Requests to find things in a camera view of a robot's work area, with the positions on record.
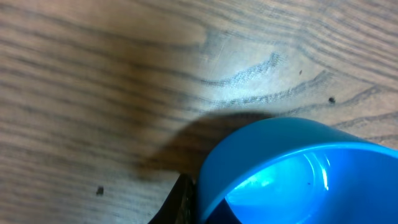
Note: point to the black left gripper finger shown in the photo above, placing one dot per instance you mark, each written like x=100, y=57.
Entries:
x=179, y=206

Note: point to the blue plastic measuring scoop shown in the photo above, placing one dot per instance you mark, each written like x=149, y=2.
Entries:
x=294, y=170

